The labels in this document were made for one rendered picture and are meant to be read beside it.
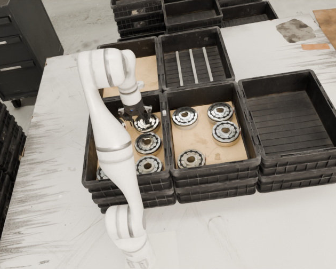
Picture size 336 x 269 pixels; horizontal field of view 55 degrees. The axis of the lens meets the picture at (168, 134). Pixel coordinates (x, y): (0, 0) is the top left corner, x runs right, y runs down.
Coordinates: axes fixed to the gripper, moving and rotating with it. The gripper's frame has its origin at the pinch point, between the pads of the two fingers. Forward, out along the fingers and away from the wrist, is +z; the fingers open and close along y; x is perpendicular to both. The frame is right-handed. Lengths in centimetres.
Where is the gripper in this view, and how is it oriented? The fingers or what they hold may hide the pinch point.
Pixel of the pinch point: (138, 123)
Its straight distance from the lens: 133.0
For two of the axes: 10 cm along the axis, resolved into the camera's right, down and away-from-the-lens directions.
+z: 1.3, 6.3, 7.6
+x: 0.3, -7.7, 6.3
